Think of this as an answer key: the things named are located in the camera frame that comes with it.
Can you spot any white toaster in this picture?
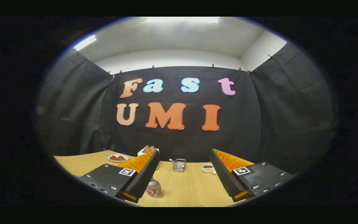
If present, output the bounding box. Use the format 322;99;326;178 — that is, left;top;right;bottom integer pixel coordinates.
137;148;160;170

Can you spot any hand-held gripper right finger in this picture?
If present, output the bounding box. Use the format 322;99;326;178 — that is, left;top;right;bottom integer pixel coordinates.
209;149;293;203

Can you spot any silver juice bottle red label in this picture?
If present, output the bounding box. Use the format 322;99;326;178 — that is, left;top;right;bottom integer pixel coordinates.
145;177;163;198

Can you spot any white oval plate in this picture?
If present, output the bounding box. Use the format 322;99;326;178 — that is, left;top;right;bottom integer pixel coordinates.
106;153;130;163

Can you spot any metal wire holder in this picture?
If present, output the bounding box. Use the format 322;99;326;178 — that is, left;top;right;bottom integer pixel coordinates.
173;159;186;172

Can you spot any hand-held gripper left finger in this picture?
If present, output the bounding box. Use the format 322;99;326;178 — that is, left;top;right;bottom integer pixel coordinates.
73;150;160;203

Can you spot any wooden table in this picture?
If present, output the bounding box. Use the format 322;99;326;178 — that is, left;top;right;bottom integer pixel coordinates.
54;150;255;207

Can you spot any ceiling light strip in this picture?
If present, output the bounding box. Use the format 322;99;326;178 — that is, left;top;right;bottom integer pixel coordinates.
146;17;220;24
73;35;97;51

